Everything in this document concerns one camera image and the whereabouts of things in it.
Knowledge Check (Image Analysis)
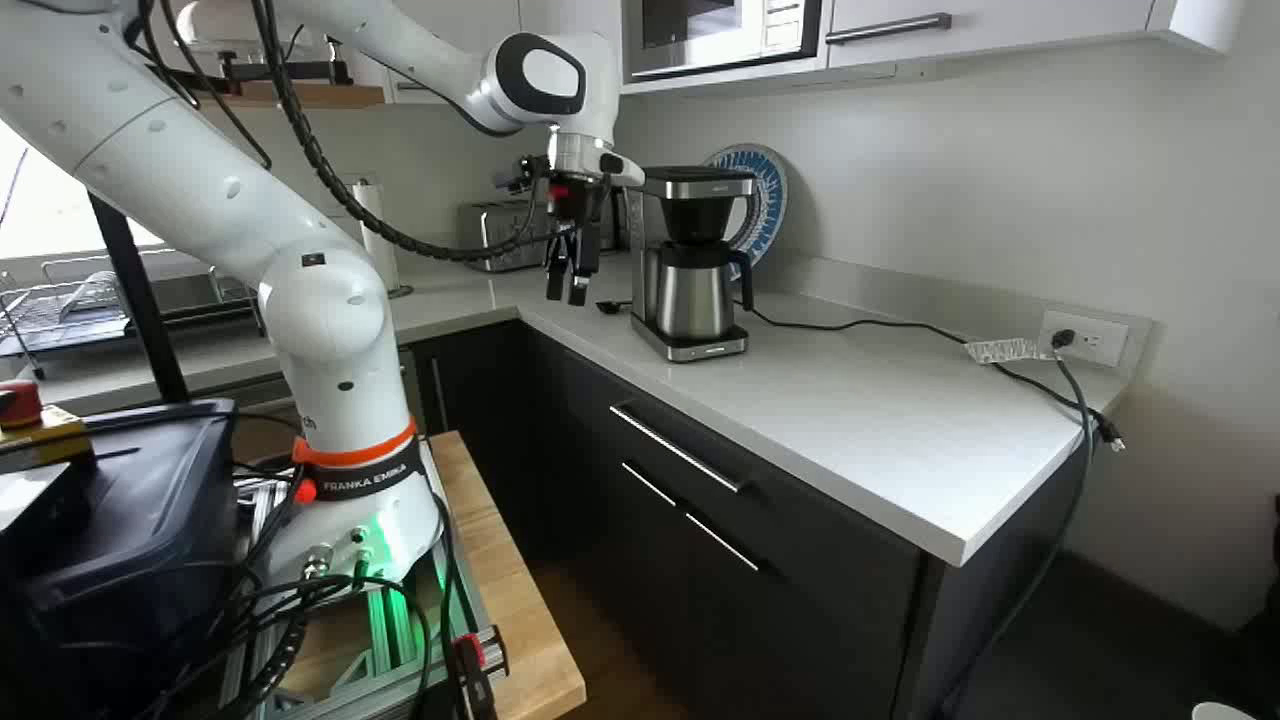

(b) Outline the steel coffee maker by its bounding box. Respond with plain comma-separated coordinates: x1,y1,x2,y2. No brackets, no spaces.
633,162,758,364

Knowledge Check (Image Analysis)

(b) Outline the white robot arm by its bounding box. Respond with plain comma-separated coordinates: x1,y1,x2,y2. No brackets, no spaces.
0,0,646,585

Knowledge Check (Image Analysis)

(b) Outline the silver toaster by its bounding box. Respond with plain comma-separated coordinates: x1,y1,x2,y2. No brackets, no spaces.
460,199,557,275

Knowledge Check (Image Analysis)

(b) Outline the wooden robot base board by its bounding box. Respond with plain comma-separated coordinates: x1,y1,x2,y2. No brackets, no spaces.
272,427,592,720

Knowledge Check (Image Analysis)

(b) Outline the built-in microwave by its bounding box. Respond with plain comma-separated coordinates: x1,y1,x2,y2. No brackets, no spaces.
620,0,823,78

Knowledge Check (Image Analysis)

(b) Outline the black power cable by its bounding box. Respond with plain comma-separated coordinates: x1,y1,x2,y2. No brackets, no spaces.
740,300,1128,720

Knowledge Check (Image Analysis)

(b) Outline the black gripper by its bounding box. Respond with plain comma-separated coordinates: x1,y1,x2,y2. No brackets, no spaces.
543,176,601,308

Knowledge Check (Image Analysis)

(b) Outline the black equipment case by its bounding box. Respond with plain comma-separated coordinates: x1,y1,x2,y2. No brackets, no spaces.
0,399,237,720

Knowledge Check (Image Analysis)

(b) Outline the dark drawer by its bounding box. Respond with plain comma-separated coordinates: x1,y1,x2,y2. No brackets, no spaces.
540,459,913,720
537,339,921,606

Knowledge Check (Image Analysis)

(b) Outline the black tripod pole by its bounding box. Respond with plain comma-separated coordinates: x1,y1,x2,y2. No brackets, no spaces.
88,191,191,403

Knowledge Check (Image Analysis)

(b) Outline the white wall outlet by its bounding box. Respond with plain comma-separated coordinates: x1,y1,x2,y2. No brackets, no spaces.
1040,312,1128,366

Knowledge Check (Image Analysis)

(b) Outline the white upper cabinet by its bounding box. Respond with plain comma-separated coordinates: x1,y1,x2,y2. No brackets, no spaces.
823,0,1250,68

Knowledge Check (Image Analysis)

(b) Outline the blue white decorative plate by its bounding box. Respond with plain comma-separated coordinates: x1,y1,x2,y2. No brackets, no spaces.
711,145,792,263

